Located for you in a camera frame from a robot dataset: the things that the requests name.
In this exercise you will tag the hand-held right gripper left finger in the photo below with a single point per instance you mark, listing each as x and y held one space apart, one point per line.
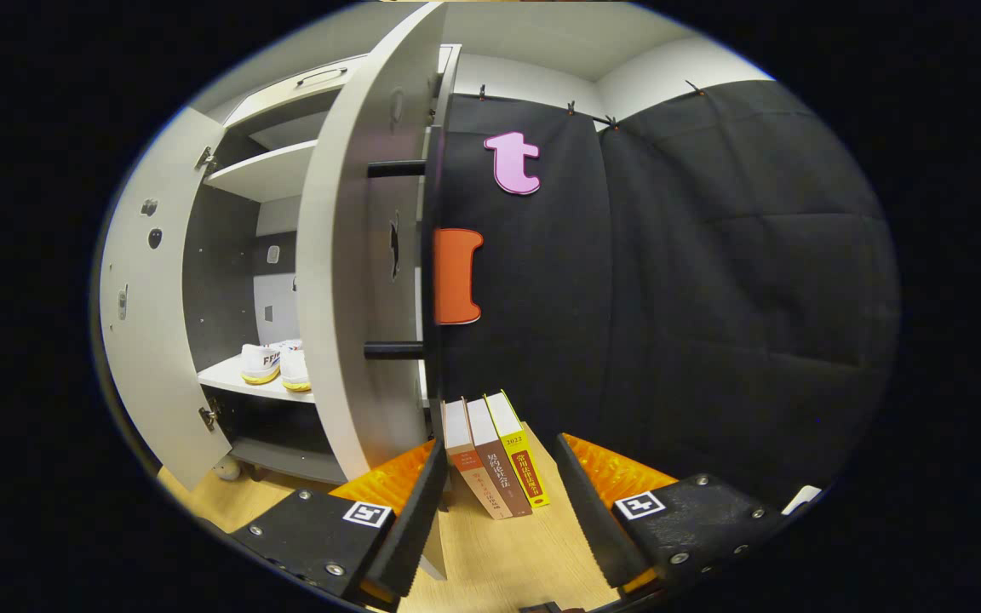
418 519

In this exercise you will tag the black backdrop cloth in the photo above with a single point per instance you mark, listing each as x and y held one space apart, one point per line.
712 298

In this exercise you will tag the white plush toy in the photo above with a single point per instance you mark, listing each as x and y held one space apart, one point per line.
226 468

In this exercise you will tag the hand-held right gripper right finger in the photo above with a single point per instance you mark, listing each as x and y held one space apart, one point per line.
593 519

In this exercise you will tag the white and brown book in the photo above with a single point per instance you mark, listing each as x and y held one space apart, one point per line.
461 443

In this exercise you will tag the white cabinet drawer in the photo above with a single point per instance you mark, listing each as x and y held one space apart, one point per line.
286 94

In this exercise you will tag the white canvas shoe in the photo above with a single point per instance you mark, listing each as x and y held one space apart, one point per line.
259 362
295 366

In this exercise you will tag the white cabinet door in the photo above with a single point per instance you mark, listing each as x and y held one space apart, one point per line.
154 340
346 298

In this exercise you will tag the yellow book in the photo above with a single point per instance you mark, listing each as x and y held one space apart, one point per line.
520 451

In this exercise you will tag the white and grey shoe cabinet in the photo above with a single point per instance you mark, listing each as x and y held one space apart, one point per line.
265 170

